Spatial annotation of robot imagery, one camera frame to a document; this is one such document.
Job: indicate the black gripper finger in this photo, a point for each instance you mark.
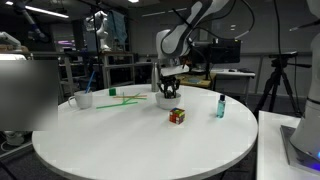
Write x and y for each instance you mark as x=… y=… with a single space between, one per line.
x=176 y=87
x=161 y=88

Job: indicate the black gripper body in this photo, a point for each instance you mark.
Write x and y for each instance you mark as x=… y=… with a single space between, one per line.
x=169 y=81

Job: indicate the grey background robot arm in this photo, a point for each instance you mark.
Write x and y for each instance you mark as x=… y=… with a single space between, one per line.
x=33 y=26

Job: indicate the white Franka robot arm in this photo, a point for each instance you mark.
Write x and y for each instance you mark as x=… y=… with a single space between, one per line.
x=173 y=40

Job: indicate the white bowl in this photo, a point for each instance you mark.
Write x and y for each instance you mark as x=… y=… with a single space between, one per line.
x=168 y=102

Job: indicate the stainless steel bottle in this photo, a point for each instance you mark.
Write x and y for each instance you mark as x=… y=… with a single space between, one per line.
x=155 y=78

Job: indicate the blue sticky note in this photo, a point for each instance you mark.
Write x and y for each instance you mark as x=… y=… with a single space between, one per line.
x=194 y=81

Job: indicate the wooden table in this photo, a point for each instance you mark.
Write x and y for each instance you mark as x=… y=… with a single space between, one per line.
x=200 y=81

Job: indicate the multicoloured Rubik's cube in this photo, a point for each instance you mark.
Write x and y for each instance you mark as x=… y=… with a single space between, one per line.
x=176 y=115

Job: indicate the orange stick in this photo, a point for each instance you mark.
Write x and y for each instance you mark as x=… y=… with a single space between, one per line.
x=130 y=97

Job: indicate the long green stick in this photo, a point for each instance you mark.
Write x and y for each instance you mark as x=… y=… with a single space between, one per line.
x=116 y=105

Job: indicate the blue sanitizer bottle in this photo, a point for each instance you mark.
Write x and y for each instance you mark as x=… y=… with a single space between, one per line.
x=221 y=106

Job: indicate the small green cube block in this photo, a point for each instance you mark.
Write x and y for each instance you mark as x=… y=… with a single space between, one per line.
x=112 y=91

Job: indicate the black computer monitor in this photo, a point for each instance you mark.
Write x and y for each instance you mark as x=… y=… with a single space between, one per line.
x=220 y=51

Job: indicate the white office desk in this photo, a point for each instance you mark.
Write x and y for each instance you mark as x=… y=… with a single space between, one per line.
x=233 y=73

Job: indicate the blue straw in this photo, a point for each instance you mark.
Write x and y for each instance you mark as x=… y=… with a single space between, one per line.
x=89 y=81

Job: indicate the blue hanging cloth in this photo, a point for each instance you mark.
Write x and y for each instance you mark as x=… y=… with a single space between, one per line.
x=118 y=26

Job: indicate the white mug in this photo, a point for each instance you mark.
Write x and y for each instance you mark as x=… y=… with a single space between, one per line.
x=82 y=100

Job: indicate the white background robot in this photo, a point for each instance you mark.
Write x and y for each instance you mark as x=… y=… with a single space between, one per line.
x=103 y=30
x=10 y=38

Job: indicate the white robot stand table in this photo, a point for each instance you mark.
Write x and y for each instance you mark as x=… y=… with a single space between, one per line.
x=273 y=150

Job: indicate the grey robot mounting plate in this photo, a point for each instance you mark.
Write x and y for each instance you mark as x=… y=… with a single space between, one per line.
x=293 y=150

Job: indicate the ceiling light strip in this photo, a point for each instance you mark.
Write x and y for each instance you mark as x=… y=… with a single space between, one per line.
x=36 y=10

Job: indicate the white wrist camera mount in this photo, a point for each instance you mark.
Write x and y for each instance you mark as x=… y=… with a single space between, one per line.
x=176 y=71

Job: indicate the grey metal frame table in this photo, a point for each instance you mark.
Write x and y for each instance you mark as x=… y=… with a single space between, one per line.
x=116 y=66

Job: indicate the black camera tripod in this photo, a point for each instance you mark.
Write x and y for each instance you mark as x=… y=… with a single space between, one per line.
x=276 y=83

